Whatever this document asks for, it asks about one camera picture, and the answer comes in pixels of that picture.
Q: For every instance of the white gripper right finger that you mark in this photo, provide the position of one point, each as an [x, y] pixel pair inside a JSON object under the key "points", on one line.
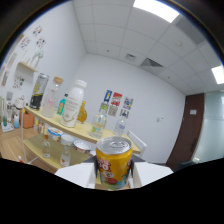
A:
{"points": [[151, 172]]}

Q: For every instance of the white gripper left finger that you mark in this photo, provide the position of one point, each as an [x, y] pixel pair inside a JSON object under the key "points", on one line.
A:
{"points": [[78, 174]]}

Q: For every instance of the yellow drink can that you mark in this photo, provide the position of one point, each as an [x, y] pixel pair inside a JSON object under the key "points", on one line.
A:
{"points": [[114, 163]]}

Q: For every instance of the clear bottle orange cap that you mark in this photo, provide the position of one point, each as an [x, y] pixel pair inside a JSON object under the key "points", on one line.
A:
{"points": [[46, 148]]}

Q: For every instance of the clear bottle green cap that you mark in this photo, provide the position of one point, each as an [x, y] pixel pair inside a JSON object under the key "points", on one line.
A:
{"points": [[98, 126]]}

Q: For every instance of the white bowl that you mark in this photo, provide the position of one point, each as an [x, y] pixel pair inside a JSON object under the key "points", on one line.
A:
{"points": [[67, 140], [82, 146]]}

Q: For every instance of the blue rim bowl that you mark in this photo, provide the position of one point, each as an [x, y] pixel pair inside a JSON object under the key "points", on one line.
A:
{"points": [[55, 134]]}

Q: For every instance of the brown door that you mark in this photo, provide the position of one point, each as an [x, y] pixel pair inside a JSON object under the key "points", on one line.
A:
{"points": [[186, 130]]}

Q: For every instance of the clear bottle blue cap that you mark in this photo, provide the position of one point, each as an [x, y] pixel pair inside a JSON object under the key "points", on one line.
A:
{"points": [[120, 126]]}

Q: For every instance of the amber round bottle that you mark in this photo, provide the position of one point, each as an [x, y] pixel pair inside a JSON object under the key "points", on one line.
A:
{"points": [[82, 115]]}

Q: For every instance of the large white bottle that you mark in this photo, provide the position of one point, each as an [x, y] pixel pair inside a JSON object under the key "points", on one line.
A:
{"points": [[72, 106]]}

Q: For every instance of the small teal bottle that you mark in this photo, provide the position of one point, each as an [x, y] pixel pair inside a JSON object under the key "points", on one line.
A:
{"points": [[61, 106]]}

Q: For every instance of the orange basket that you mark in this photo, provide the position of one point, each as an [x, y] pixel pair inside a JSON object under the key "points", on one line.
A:
{"points": [[27, 120]]}

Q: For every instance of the glass jar cork lid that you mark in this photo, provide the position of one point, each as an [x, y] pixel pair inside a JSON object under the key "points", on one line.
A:
{"points": [[51, 100]]}

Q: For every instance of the small blue white bottle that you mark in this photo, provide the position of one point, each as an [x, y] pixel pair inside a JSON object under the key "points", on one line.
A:
{"points": [[16, 122]]}

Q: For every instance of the white kitchen scale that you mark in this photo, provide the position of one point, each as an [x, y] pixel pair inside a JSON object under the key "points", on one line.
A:
{"points": [[7, 127]]}

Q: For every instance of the tall black silver can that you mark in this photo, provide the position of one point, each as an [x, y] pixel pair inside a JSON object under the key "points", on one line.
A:
{"points": [[38, 93]]}

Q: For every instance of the white frame wooden shelf rack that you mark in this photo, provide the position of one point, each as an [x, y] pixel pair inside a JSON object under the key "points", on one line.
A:
{"points": [[81, 131]]}

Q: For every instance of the wooden wall shelf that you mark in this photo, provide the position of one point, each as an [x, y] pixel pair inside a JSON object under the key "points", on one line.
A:
{"points": [[29, 66]]}

